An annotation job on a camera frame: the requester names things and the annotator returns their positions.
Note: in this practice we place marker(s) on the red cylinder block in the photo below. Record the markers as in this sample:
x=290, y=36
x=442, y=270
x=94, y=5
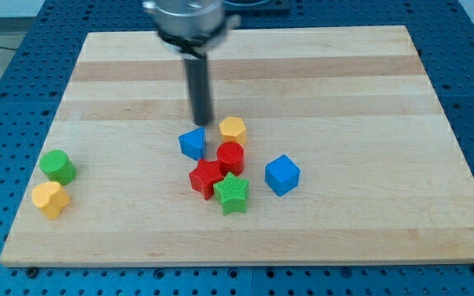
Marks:
x=231, y=158

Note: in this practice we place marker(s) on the yellow hexagon block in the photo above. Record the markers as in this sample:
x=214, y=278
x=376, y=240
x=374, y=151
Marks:
x=233, y=129

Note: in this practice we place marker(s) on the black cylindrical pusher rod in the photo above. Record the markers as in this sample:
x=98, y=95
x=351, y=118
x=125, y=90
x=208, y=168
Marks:
x=199, y=89

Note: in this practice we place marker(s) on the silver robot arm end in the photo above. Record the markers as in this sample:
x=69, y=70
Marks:
x=191, y=28

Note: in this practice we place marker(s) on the green cylinder block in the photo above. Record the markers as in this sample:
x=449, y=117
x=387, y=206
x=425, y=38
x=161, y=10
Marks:
x=57, y=167

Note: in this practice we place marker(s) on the blue triangle block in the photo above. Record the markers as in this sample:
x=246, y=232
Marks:
x=192, y=144

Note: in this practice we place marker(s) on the red star block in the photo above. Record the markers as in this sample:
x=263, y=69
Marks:
x=204, y=176

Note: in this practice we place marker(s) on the yellow heart block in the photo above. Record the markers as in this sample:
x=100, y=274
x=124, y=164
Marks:
x=50, y=198

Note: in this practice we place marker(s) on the wooden board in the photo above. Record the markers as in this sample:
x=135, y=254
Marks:
x=383, y=180

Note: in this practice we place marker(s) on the green star block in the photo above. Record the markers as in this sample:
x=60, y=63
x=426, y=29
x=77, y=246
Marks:
x=232, y=193

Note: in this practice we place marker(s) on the blue cube block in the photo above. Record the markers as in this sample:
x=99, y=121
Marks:
x=282, y=175

